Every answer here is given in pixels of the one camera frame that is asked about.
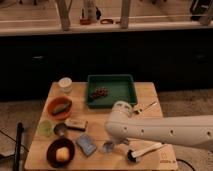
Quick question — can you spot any light blue towel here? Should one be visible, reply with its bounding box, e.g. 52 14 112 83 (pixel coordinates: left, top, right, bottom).
102 141 115 153

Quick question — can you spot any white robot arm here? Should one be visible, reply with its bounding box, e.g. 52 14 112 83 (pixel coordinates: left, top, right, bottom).
105 101 213 151

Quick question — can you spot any green plastic tray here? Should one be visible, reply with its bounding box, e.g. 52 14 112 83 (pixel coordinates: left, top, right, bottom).
85 74 138 109

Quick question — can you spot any bunch of dark grapes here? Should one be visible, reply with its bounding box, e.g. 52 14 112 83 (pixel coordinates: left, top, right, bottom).
91 87 108 99

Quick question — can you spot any small white cup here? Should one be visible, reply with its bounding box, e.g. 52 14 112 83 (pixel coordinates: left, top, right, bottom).
58 77 72 93

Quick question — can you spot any green pickle in bowl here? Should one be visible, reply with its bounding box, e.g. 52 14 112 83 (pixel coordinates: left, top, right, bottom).
52 103 70 115

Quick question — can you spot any brown rectangular block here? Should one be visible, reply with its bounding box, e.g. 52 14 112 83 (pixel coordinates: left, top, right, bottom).
65 118 88 131

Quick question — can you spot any orange bowl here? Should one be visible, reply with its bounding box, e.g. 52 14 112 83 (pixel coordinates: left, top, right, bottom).
47 97 72 120

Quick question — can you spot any blue sponge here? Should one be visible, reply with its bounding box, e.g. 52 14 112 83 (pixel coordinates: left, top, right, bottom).
76 134 97 156

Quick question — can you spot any wooden table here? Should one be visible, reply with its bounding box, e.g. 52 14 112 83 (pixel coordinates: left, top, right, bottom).
24 82 178 171

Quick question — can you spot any small metal cup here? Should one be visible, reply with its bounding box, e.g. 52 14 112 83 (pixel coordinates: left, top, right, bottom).
53 123 67 137

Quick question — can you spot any small green cup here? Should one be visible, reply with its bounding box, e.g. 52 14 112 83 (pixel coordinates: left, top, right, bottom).
38 120 52 137

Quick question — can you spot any yellow round fruit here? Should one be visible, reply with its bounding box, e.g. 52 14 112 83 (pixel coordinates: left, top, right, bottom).
56 147 69 162

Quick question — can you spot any dark brown bowl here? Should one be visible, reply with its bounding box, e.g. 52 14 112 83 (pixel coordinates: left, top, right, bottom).
46 138 75 168

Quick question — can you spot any black pole stand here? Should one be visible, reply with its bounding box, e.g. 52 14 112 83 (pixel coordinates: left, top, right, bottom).
13 122 24 171

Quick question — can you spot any white handled dish brush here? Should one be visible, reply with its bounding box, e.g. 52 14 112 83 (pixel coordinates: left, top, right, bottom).
127 143 164 163

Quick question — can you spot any black floor cable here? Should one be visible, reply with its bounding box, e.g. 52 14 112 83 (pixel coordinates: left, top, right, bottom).
175 158 198 171

